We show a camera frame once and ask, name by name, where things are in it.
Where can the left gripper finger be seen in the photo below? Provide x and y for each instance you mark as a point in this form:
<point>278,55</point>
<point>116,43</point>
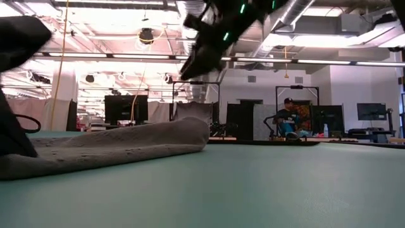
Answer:
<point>12,136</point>

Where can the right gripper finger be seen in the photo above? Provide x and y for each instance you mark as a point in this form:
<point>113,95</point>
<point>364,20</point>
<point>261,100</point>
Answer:
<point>202,63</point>

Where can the gray terry towel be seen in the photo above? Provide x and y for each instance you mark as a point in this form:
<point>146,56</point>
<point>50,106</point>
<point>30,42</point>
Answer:
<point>126,142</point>

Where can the monitor on arm stand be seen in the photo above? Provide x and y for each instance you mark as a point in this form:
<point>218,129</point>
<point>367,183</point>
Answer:
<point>371,111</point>

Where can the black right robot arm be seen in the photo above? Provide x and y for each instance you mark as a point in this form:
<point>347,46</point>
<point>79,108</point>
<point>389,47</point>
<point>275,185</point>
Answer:
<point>400,9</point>

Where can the pink curtain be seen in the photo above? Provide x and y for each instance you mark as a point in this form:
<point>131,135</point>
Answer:
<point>41,114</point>

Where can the gray partition panel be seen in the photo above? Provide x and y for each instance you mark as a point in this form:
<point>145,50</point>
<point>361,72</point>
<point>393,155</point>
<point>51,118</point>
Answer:
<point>264,122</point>

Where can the wide black monitor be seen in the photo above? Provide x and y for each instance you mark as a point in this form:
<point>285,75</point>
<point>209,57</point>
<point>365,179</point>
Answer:
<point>123,109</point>

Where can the person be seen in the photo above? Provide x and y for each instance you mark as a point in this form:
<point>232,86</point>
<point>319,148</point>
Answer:
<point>288,122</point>

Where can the black monitor back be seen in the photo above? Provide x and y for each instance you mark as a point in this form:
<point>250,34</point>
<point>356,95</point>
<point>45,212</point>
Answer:
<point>329,117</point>

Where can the clear water bottle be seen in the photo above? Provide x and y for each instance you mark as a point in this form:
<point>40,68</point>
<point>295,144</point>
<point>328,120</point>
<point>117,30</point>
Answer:
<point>326,130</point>

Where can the black ceiling dome camera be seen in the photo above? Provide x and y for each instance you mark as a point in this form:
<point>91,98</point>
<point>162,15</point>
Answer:
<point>146,35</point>

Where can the silver ventilation duct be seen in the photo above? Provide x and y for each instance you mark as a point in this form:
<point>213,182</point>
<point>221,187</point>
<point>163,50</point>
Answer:
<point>291,16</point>

